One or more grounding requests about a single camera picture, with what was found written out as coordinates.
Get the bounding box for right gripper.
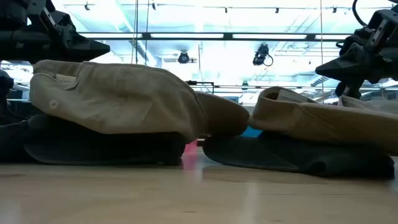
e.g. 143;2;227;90
315;27;398;100

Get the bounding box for dark grey baseball cap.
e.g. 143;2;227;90
0;119;35;163
202;130;396;180
23;113;187;166

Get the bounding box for tan trousers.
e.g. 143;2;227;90
29;59;250;144
248;86;398;156

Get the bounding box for black ceiling spotlight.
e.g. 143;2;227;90
252;43;274;67
177;50;191;65

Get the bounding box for black metal stand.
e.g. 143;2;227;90
185;80;215;95

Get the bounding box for red plastic tray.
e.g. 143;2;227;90
184;139;199;154

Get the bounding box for black overhead light bar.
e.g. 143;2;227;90
77;30;354;42

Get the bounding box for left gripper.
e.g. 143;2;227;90
0;0;111;62

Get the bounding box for blue plastic tray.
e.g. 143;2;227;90
241;126;264;138

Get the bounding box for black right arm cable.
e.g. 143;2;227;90
351;0;368;27

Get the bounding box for black partition panel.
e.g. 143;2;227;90
6;100;34;121

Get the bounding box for thin hanging cable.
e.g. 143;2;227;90
130;0;139;65
320;0;325;103
144;0;149;66

